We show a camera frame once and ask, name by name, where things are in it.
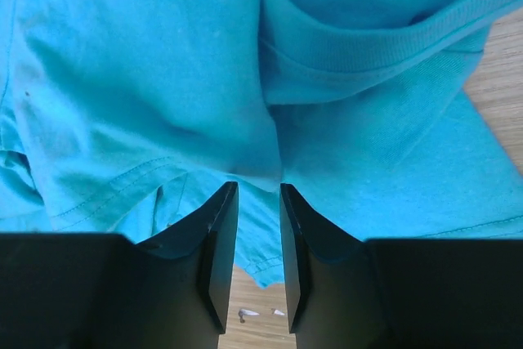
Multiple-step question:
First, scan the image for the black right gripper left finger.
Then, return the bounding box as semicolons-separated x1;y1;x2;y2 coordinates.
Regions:
1;182;239;348

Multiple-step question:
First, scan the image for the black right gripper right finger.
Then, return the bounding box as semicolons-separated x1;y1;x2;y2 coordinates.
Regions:
280;184;522;348

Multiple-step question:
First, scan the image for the turquoise t shirt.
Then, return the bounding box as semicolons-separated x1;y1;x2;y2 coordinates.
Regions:
1;0;522;287

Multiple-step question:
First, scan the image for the white paper scrap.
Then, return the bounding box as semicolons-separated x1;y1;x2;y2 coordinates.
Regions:
238;308;259;320

